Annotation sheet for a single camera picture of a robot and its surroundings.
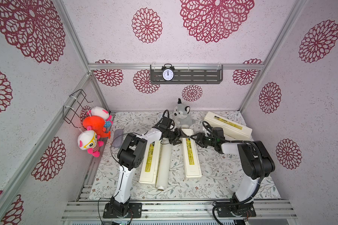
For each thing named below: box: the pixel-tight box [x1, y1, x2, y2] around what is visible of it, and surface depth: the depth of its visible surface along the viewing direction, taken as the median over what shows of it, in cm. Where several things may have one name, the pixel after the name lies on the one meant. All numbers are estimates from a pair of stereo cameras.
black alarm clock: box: [161, 63, 175, 82], surface depth 92 cm
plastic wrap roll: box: [156, 137, 173, 192], surface depth 87 cm
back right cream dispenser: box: [203, 111, 254, 140], surface depth 102 cm
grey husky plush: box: [173, 97, 193, 129], surface depth 99 cm
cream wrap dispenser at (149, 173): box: [138, 139, 162, 185], surface depth 83 cm
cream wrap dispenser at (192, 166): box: [181, 128, 202, 179], surface depth 86 cm
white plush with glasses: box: [77, 125, 105, 158], surface depth 82 cm
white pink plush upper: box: [87, 105, 113, 121], surface depth 97 cm
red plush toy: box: [82, 115, 111, 139], surface depth 92 cm
